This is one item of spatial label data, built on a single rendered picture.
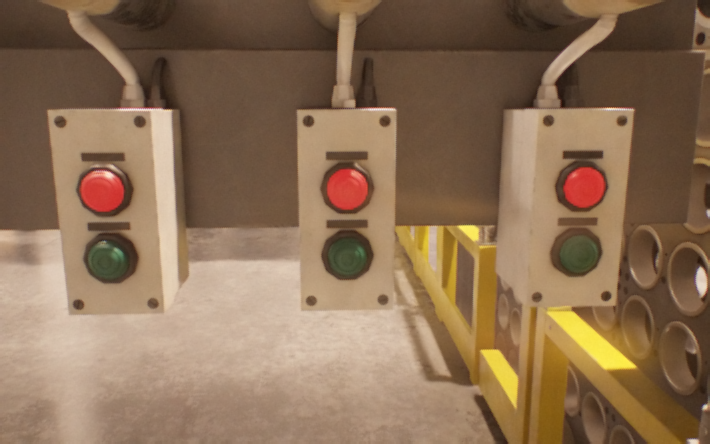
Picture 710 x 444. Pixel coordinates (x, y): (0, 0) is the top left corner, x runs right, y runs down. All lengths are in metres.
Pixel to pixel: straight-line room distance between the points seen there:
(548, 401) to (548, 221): 0.80
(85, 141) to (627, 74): 0.44
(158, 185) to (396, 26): 0.25
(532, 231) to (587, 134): 0.08
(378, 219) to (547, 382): 0.82
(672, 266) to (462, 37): 1.93
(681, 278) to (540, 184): 2.00
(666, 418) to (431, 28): 0.55
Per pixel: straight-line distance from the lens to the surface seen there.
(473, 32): 0.57
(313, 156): 0.43
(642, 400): 0.89
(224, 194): 0.53
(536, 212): 0.46
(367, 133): 0.43
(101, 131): 0.46
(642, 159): 0.59
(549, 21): 0.52
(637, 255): 2.67
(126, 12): 0.48
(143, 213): 0.45
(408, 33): 0.55
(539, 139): 0.46
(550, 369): 1.21
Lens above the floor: 0.78
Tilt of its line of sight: 12 degrees down
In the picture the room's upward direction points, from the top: straight up
